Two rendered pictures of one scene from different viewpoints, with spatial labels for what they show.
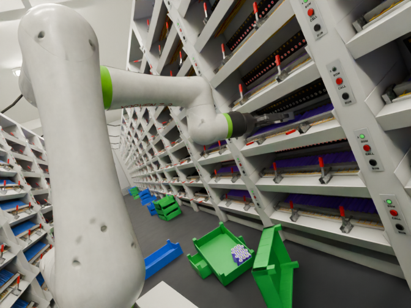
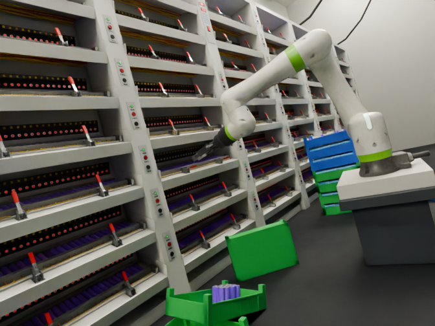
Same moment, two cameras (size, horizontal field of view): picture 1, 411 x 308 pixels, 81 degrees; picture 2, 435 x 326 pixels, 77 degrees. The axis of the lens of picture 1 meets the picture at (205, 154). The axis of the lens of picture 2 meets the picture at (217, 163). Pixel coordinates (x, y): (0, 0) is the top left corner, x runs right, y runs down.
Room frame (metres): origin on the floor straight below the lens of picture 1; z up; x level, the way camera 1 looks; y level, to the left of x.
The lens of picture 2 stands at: (1.59, 1.03, 0.55)
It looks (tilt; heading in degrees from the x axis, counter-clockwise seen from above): 0 degrees down; 242
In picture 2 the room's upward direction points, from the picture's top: 15 degrees counter-clockwise
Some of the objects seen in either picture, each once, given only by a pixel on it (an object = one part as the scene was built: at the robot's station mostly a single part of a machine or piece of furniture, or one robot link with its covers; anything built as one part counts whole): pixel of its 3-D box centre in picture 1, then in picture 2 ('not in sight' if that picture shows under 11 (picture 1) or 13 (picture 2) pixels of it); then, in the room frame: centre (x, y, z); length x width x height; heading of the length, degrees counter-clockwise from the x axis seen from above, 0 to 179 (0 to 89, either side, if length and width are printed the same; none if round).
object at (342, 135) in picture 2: not in sight; (329, 136); (-0.02, -0.28, 0.52); 0.30 x 0.20 x 0.08; 119
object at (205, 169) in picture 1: (188, 118); not in sight; (1.98, 0.01, 0.88); 0.20 x 0.09 x 1.76; 111
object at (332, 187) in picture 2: not in sight; (341, 181); (-0.02, -0.28, 0.20); 0.30 x 0.20 x 0.08; 119
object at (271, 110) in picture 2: not in sight; (269, 108); (0.02, -0.75, 0.88); 0.20 x 0.09 x 1.76; 111
